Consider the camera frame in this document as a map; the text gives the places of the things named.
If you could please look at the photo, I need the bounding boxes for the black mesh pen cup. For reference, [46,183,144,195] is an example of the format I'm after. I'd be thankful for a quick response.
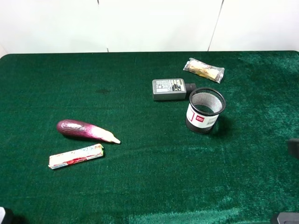
[185,87,226,134]

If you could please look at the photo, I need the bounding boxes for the grey object bottom right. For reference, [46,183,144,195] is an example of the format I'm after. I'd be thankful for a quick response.
[271,212,299,224]

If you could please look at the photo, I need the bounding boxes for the Hi-Chew candy pack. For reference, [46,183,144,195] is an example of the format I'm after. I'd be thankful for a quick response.
[48,144,104,169]

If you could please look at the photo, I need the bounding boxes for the green felt table cloth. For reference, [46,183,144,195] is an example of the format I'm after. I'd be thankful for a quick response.
[0,51,299,224]

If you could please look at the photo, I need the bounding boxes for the clear snack packet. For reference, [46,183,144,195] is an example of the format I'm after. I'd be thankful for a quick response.
[183,58,225,84]

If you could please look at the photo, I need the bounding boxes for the purple eggplant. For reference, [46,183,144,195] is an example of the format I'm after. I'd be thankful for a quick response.
[57,119,121,144]

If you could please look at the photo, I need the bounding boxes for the grey power adapter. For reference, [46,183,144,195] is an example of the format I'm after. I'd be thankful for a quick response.
[152,78,197,101]

